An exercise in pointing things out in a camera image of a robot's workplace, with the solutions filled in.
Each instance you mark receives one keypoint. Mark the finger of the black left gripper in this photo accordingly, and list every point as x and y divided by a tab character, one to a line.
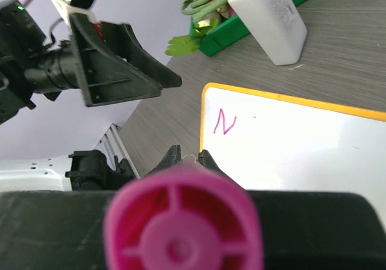
121	39

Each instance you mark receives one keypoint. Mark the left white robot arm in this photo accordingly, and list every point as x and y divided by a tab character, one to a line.
104	61

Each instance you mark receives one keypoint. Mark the green onion toy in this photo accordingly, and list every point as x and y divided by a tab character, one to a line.
199	9

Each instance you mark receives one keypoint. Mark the green plastic vegetable tray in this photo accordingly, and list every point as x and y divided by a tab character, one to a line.
227	33

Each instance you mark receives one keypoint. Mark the yellow framed whiteboard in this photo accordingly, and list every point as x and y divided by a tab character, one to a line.
270	141

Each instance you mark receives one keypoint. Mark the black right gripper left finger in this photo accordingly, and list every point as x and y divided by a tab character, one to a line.
52	210

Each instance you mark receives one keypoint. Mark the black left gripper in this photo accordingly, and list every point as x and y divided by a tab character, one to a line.
103	70

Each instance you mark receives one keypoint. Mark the white pen holder box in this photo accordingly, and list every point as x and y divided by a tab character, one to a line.
276	25

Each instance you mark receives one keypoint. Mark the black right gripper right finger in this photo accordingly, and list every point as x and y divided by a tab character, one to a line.
268	229

